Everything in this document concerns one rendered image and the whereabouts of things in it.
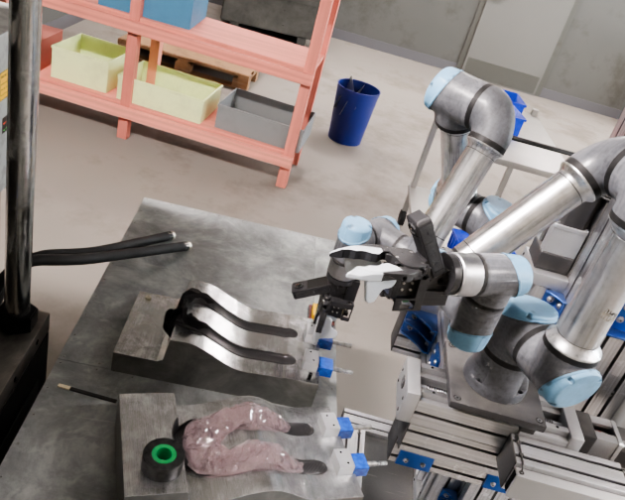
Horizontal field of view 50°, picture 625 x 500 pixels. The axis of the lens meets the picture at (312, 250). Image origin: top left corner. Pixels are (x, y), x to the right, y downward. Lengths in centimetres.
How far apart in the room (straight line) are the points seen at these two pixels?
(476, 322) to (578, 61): 821
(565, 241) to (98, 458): 117
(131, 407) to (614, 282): 99
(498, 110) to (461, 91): 10
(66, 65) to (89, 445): 364
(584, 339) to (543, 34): 786
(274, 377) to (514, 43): 776
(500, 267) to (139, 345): 92
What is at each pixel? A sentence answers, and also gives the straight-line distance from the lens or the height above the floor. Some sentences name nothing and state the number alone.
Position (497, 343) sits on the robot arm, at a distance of 155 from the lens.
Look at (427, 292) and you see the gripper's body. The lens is 112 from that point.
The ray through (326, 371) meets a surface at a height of 90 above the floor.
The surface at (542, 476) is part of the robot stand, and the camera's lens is 164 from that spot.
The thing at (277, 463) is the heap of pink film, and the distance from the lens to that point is 144.
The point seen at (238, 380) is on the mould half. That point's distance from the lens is 167.
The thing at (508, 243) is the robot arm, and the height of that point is 144.
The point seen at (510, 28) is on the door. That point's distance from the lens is 904.
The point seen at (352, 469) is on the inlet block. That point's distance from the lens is 154.
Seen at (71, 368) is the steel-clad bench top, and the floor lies 80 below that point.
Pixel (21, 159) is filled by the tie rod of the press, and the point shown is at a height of 127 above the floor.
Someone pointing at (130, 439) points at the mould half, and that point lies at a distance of 143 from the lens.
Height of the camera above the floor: 198
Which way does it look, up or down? 30 degrees down
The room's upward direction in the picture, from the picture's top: 16 degrees clockwise
